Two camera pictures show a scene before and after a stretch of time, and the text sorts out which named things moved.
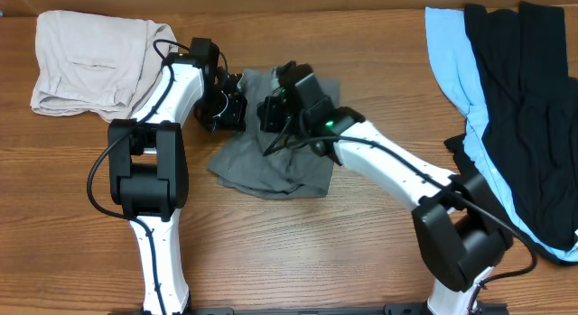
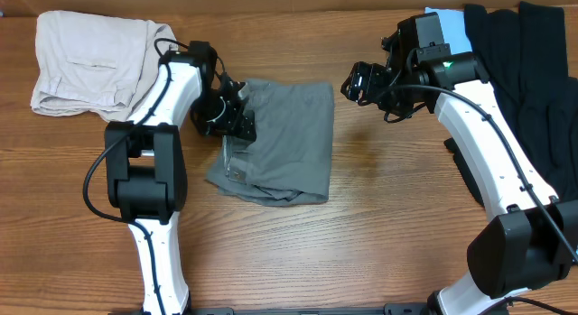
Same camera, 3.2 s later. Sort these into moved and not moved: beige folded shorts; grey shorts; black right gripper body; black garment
Moved: black right gripper body; grey shorts
Not moved: black garment; beige folded shorts
